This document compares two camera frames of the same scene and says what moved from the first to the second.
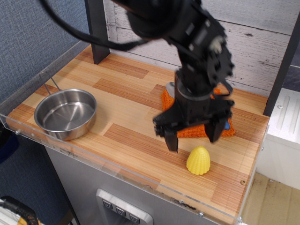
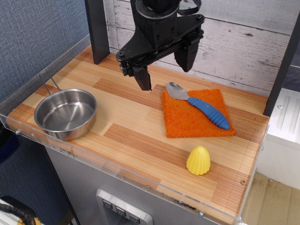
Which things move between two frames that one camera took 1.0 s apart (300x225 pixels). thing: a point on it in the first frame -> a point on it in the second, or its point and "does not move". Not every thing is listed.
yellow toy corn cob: [198, 161] does not move
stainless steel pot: [66, 114] does not move
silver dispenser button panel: [114, 210] does not move
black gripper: [188, 111] -> [159, 28]
